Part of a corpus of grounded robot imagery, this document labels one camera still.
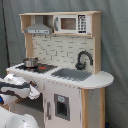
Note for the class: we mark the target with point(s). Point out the small steel toy pot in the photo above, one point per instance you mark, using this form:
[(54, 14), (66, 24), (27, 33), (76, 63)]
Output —
[(31, 62)]

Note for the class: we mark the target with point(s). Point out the black toy stovetop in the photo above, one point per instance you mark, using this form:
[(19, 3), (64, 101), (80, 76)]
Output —
[(36, 67)]

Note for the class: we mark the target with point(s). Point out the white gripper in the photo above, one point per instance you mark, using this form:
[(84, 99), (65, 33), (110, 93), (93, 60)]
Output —
[(13, 87)]

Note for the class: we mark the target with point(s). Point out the grey range hood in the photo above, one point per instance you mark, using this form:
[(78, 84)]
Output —
[(39, 26)]

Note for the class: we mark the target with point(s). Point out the grey toy sink basin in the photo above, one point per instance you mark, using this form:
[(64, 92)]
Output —
[(72, 74)]

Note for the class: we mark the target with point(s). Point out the wooden toy kitchen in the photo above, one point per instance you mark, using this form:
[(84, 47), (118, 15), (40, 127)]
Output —
[(61, 50)]

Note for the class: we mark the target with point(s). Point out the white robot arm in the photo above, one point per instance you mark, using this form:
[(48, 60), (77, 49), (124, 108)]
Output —
[(11, 120)]

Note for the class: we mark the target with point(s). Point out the white dishwasher door with handle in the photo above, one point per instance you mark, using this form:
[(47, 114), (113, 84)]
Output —
[(62, 106)]

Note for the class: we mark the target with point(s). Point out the white toy microwave door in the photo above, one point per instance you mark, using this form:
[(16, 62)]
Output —
[(70, 23)]

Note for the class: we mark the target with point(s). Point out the black toy faucet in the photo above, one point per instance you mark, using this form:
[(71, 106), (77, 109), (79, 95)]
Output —
[(83, 56)]

